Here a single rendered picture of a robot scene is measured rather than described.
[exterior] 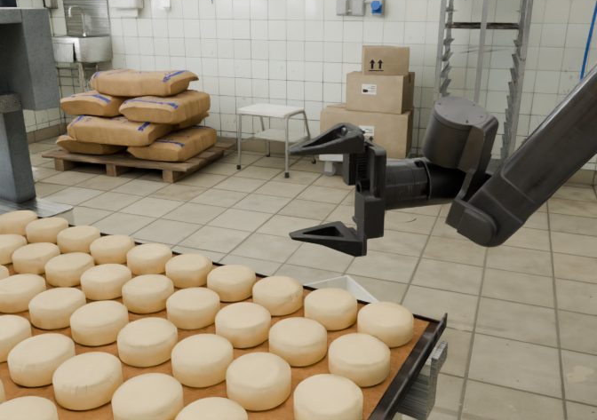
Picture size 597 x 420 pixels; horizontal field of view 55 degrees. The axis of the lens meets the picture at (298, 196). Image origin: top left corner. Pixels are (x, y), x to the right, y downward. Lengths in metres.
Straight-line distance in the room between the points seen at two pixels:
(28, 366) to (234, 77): 4.34
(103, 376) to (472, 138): 0.42
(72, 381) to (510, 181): 0.44
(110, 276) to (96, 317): 0.08
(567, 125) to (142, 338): 0.42
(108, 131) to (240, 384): 3.80
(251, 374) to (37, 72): 0.70
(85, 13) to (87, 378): 5.11
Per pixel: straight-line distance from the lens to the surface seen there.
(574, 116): 0.58
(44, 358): 0.51
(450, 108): 0.64
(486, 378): 2.10
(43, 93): 1.04
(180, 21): 4.96
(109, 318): 0.55
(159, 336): 0.51
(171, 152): 4.06
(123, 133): 4.12
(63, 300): 0.59
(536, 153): 0.60
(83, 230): 0.76
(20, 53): 1.03
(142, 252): 0.67
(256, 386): 0.44
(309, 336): 0.50
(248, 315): 0.53
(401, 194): 0.65
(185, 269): 0.62
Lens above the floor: 1.19
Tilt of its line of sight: 19 degrees down
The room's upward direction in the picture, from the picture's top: straight up
